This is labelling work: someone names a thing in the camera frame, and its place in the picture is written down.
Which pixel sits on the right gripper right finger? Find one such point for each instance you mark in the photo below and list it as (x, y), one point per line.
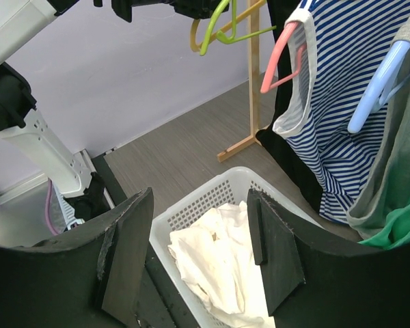
(314, 278)

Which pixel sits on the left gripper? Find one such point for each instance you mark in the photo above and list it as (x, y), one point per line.
(195, 9)

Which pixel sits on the green tank top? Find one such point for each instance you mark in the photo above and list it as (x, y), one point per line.
(395, 233)

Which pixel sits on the yellow plastic hanger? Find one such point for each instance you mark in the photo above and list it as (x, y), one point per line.
(225, 27)

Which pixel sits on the white tank top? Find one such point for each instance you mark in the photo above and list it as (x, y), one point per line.
(215, 259)

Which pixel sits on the grey tank top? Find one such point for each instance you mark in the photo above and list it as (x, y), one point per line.
(388, 185)

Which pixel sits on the light blue hanger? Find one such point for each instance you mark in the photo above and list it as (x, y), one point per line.
(383, 85)

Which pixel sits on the white basket centre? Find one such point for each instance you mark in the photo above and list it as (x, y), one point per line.
(229, 187)

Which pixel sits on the blue striped tank top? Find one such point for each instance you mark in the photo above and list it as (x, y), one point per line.
(336, 49)

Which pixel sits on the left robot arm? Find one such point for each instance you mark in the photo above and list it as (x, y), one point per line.
(21, 123)

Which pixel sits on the white slotted cable duct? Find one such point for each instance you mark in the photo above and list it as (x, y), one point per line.
(67, 212)

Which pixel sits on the lime green hanger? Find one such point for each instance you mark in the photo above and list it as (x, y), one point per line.
(222, 27)

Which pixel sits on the black tank top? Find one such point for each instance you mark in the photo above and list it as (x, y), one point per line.
(275, 145)

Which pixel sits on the wooden clothes rack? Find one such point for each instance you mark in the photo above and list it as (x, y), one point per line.
(254, 101)

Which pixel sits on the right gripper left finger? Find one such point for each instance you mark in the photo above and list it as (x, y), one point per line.
(89, 276)

